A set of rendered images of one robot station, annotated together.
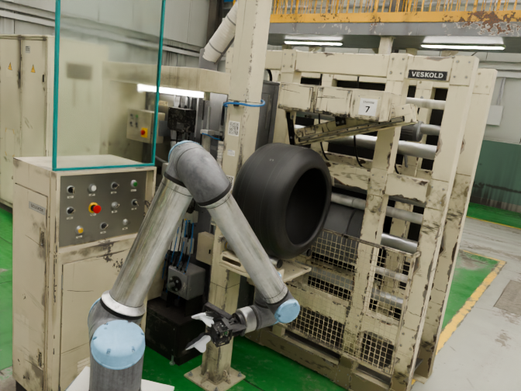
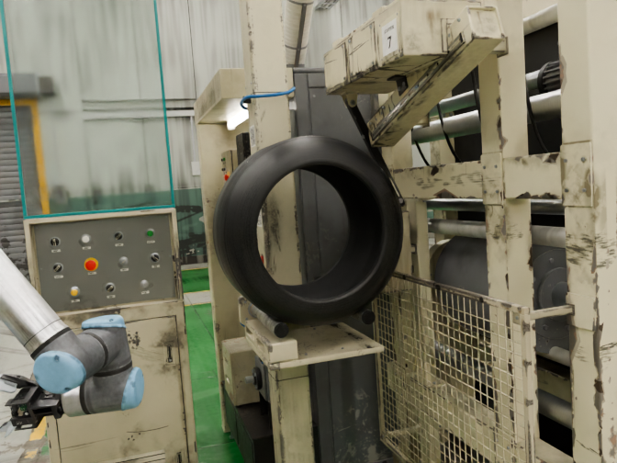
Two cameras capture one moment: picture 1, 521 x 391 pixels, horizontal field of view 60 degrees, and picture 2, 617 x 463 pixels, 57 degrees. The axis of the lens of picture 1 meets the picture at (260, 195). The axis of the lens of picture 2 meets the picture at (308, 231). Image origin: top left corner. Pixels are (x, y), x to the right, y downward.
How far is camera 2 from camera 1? 1.51 m
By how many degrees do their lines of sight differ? 37
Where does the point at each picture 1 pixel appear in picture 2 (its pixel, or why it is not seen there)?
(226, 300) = (282, 400)
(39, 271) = not seen: hidden behind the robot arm
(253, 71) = (260, 47)
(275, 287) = (21, 326)
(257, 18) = not seen: outside the picture
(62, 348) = (61, 442)
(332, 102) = (361, 54)
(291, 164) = (263, 161)
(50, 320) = not seen: hidden behind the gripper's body
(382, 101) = (402, 16)
